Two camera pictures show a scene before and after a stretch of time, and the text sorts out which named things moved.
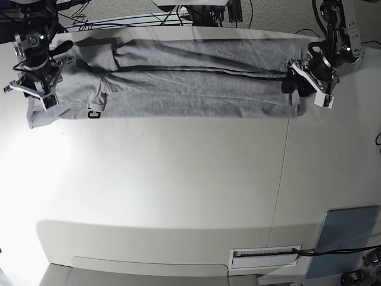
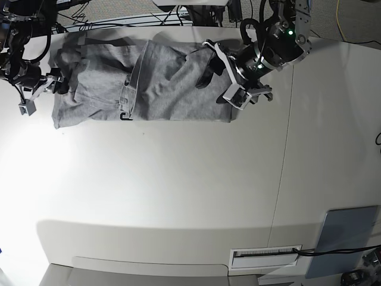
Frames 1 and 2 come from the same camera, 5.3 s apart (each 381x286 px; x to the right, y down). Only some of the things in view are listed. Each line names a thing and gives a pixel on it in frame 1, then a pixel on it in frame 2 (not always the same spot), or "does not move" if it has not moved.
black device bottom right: x=355 y=277 does not move
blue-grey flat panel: x=343 y=229 does not move
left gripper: x=317 y=69 → x=241 y=61
